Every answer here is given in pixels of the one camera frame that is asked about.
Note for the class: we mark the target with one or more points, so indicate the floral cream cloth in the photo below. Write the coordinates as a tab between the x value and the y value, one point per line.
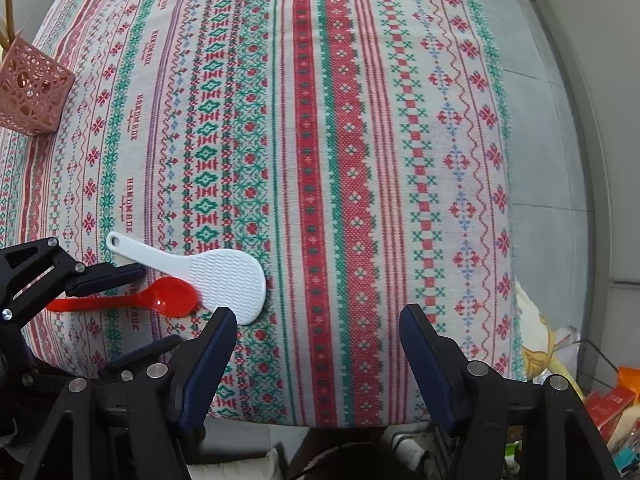
540	340

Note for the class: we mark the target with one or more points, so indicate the teal packet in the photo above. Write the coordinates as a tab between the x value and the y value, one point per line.
629	460

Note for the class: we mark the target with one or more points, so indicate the pink lattice utensil holder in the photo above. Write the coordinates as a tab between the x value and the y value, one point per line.
35	90

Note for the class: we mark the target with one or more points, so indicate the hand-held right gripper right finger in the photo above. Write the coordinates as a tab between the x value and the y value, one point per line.
425	365

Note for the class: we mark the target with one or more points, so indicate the white plastic bag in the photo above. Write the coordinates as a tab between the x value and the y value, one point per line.
567	355

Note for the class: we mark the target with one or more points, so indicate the orange red packet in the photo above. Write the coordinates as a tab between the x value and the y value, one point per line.
615	400

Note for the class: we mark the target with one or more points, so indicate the red plastic spoon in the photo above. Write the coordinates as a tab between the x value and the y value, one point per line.
170	297

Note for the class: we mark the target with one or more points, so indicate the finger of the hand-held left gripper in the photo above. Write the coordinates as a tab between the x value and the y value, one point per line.
110	276
140	352

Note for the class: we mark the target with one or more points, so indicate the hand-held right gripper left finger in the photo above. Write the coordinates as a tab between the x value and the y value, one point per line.
210	360

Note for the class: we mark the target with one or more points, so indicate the wooden chopstick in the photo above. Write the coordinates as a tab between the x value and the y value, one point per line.
8	0

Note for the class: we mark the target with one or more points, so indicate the white ribbed plastic object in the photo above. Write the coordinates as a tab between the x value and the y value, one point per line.
410	455

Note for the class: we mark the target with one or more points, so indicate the red green patterned tablecloth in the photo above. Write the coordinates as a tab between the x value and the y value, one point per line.
325	160

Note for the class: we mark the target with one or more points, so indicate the white rice paddle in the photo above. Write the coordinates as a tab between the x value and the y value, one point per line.
225	280

